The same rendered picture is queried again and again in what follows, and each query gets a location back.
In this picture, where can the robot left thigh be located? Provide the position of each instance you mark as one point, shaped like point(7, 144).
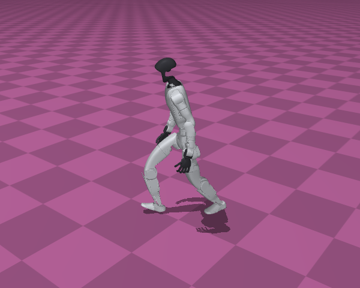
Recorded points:
point(194, 174)

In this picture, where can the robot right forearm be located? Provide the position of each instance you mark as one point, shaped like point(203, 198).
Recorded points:
point(170, 123)

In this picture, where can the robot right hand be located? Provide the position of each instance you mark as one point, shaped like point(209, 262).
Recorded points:
point(163, 135)

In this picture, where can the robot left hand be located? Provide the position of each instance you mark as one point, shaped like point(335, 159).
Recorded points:
point(185, 163)

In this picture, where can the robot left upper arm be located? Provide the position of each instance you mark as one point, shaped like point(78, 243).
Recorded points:
point(178, 100)

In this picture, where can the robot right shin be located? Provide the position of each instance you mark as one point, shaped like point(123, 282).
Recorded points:
point(153, 188)

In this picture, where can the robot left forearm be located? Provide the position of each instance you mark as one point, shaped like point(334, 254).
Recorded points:
point(190, 135)

